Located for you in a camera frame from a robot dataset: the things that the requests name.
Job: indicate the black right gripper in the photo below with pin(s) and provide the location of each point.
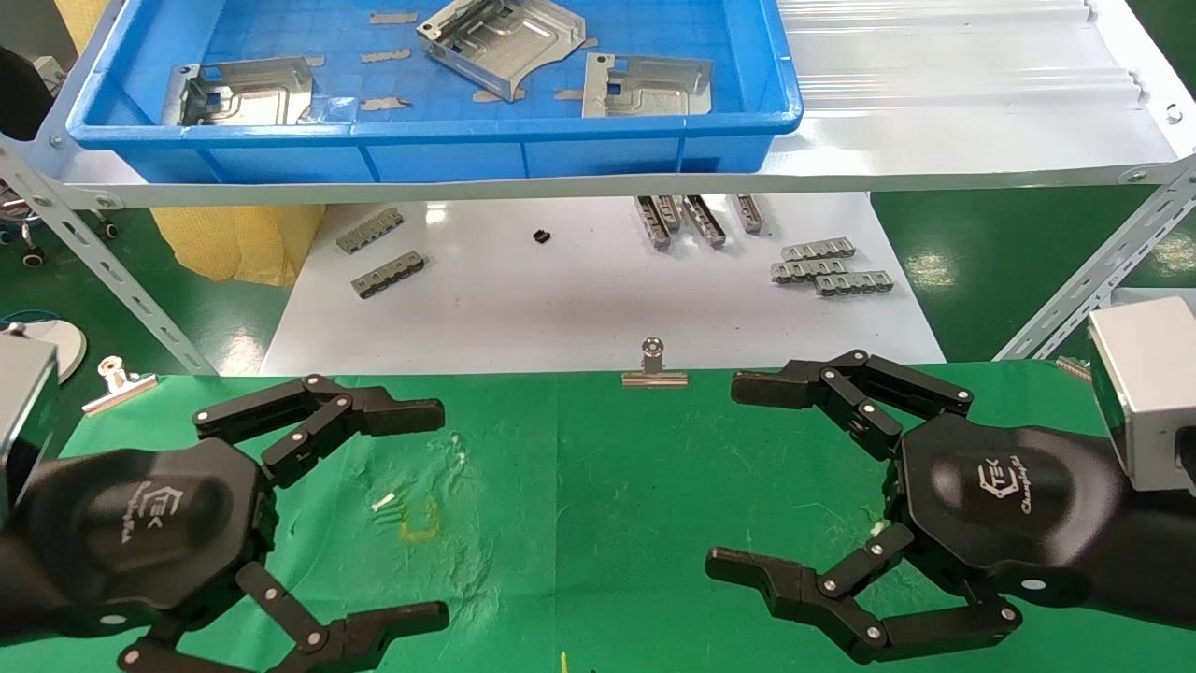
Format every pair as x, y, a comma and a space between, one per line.
1009, 505

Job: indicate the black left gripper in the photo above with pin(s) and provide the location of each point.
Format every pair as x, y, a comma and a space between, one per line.
140, 523

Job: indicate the silver metal bracket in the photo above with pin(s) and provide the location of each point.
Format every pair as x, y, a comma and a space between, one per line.
509, 42
654, 93

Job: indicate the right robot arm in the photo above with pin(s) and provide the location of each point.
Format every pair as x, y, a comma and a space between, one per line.
1159, 561

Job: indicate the white paper scrap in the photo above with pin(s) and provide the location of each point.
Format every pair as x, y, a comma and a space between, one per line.
382, 503

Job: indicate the grey toothed strips stack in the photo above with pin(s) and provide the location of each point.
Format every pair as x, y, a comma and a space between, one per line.
854, 283

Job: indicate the green table cloth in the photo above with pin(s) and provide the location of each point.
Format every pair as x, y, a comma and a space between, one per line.
598, 486

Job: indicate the yellow mesh bag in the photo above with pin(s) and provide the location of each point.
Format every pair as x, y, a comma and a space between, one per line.
243, 243

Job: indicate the slotted grey angle leg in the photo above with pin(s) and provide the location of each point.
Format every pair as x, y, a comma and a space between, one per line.
1084, 280
103, 266

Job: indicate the white round stand base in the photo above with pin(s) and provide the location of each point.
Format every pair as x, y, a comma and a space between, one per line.
67, 341

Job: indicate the white flat board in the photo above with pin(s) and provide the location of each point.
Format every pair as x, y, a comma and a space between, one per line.
579, 299

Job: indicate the white metal shelf panel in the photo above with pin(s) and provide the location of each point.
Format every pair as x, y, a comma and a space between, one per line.
934, 131

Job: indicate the black chair caster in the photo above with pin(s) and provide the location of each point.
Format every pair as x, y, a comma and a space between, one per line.
33, 255
107, 227

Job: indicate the blue plastic bin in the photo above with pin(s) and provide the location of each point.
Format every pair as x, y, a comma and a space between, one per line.
448, 154

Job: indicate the black chair seat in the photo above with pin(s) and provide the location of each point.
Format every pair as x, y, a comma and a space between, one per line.
21, 93

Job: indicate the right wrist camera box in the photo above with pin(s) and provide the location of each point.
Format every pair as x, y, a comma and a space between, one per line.
1149, 393

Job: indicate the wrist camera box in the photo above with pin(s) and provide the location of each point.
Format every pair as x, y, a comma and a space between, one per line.
1149, 393
23, 411

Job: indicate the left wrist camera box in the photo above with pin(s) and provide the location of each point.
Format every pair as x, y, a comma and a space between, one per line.
23, 411

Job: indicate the metal bracket with black insert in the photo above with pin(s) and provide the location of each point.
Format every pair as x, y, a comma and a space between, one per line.
266, 93

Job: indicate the flat silver metal bracket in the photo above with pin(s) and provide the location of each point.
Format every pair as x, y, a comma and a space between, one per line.
654, 93

